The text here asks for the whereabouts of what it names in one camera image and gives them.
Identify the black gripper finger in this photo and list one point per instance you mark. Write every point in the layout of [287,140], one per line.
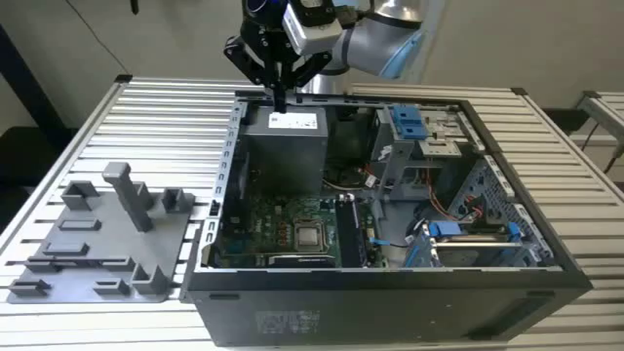
[309,69]
[244,58]

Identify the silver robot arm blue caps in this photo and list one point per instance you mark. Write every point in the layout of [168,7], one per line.
[371,40]

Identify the black RAM slot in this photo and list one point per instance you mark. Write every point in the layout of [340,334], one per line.
[345,234]

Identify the blue disk carrier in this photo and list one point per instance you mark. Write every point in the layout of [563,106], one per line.
[407,122]

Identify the black table corner cap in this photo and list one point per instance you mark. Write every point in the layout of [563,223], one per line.
[519,91]
[123,78]

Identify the grey power supply unit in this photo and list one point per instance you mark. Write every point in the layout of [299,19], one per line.
[283,161]

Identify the black hanging object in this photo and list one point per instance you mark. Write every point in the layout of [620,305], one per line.
[133,5]

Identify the black cooler fan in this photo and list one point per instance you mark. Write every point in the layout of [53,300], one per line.
[343,175]

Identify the grey metal drive cage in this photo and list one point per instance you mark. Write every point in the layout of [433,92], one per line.
[404,157]

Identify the green motherboard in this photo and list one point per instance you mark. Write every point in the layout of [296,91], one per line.
[263,219]

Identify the silver CPU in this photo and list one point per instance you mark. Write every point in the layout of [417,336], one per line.
[309,237]

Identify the CPU socket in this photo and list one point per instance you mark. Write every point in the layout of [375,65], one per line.
[295,237]

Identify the black graphics card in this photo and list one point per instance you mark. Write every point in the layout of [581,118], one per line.
[301,261]

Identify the grey plastic parts rack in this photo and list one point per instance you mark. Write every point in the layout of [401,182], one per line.
[112,241]

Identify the metal slat side table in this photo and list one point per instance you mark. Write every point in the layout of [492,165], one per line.
[601,109]

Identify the black PC case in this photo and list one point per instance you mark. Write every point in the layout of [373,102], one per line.
[371,311]

